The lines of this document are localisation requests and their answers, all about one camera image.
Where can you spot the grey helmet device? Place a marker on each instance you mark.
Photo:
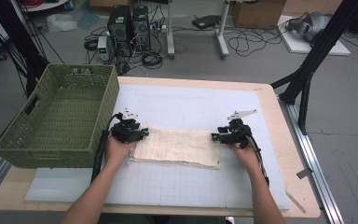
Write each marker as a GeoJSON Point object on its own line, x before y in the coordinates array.
{"type": "Point", "coordinates": [317, 25]}

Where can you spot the person's left hand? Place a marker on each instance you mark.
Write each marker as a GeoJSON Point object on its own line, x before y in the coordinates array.
{"type": "Point", "coordinates": [118, 154]}

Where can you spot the brown cardboard box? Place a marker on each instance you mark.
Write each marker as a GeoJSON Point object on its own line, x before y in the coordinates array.
{"type": "Point", "coordinates": [258, 15]}

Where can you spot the white grid mat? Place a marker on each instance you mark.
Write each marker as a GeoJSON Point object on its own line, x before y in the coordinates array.
{"type": "Point", "coordinates": [183, 102]}

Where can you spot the grey tape piece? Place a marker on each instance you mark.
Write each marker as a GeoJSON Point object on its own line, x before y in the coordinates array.
{"type": "Point", "coordinates": [304, 173]}

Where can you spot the large black computer tower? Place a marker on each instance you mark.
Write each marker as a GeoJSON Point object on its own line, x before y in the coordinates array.
{"type": "Point", "coordinates": [119, 31]}

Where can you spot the white desk leg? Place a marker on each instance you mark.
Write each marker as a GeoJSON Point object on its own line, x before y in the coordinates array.
{"type": "Point", "coordinates": [170, 31]}
{"type": "Point", "coordinates": [221, 37]}

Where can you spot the clear plastic bag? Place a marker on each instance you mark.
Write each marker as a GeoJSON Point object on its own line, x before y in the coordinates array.
{"type": "Point", "coordinates": [60, 22]}

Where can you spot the small white power supply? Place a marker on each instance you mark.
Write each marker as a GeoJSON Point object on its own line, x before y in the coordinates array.
{"type": "Point", "coordinates": [102, 46]}

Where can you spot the black flat device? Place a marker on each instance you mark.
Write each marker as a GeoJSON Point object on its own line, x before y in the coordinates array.
{"type": "Point", "coordinates": [206, 21]}

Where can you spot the thin wooden stick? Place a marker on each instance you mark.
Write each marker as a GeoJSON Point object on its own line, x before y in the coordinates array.
{"type": "Point", "coordinates": [296, 202]}

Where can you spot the person's right hand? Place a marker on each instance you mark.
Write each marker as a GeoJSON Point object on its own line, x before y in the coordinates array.
{"type": "Point", "coordinates": [248, 158]}

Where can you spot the white floor board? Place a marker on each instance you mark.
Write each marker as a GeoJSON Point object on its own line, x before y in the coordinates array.
{"type": "Point", "coordinates": [301, 46]}

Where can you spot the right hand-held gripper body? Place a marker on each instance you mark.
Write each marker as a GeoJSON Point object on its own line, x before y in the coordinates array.
{"type": "Point", "coordinates": [239, 133]}

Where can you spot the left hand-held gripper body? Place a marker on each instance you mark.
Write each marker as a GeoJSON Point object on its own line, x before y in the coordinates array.
{"type": "Point", "coordinates": [126, 132]}

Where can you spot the green woven basket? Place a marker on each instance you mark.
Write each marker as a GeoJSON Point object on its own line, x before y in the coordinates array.
{"type": "Point", "coordinates": [59, 124]}

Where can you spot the black metal stand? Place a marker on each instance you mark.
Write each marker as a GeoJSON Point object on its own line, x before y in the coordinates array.
{"type": "Point", "coordinates": [323, 43]}
{"type": "Point", "coordinates": [15, 31]}

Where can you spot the cream printed cloth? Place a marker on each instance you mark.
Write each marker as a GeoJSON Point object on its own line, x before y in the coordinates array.
{"type": "Point", "coordinates": [177, 146]}

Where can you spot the person's dark trousers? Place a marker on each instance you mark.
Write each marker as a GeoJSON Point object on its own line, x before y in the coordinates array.
{"type": "Point", "coordinates": [167, 220]}

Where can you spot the slim black computer tower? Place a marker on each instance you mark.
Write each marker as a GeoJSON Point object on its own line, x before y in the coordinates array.
{"type": "Point", "coordinates": [141, 28]}

